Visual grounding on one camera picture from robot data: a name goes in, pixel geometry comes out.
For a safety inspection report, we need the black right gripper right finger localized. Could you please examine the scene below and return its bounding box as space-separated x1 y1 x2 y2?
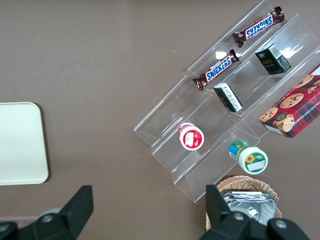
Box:
199 184 310 240

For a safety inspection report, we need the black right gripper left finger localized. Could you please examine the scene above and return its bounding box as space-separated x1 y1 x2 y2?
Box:
0 185 95 240

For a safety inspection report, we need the foil wrapped sandwich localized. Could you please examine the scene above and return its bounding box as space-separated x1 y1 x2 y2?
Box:
219 191 277 227

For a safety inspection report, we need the woven wicker basket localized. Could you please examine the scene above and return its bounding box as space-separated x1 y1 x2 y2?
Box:
205 175 283 231

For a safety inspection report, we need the cream plastic tray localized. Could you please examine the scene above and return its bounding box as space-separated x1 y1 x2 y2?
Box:
0 101 49 186

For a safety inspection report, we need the green lidded sunflower cup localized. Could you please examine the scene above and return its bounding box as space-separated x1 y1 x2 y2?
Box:
228 139 269 175

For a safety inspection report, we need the red lidded yogurt cup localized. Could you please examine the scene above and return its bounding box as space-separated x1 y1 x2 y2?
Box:
178 122 205 151

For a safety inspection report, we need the clear acrylic stepped display shelf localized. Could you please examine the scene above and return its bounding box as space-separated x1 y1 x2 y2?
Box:
133 0 320 203

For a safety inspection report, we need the black slim box white label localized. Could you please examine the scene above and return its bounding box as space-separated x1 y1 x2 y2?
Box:
213 82 244 113

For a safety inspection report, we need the red tartan cookie box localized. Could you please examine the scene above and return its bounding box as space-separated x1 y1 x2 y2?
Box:
258 64 320 139

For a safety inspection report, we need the Snickers chocolate bar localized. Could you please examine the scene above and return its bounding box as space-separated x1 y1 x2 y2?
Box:
232 6 285 49
192 49 240 92

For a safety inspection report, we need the black cube box with barcode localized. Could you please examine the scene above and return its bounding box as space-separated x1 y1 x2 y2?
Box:
254 43 292 76

